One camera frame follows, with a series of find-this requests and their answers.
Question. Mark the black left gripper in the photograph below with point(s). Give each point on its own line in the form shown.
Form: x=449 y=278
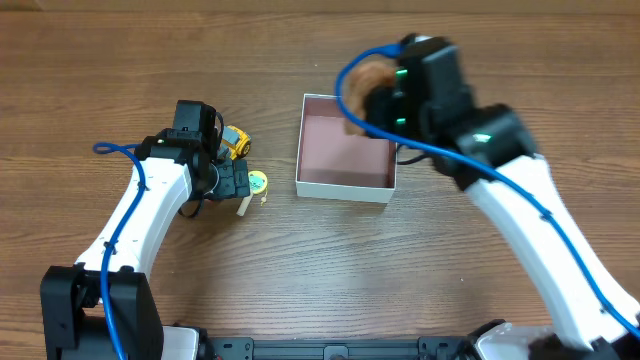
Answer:
x=233 y=179

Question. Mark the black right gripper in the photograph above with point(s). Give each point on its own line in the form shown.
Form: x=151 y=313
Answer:
x=378 y=107

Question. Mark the wooden rattle drum toy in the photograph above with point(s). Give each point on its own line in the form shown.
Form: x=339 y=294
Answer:
x=258 y=185

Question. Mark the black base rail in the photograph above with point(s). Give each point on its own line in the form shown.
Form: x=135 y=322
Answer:
x=423 y=348

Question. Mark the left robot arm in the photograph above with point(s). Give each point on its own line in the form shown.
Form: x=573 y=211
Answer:
x=101 y=307

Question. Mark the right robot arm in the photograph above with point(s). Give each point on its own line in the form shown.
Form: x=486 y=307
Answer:
x=424 y=103

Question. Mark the brown plush toy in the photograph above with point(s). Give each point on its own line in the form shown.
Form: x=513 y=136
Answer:
x=362 y=80

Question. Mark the white square cardboard box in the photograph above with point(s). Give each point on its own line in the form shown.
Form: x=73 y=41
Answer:
x=331 y=164

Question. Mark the yellow toy truck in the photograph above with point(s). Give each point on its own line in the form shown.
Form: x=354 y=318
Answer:
x=235 y=143

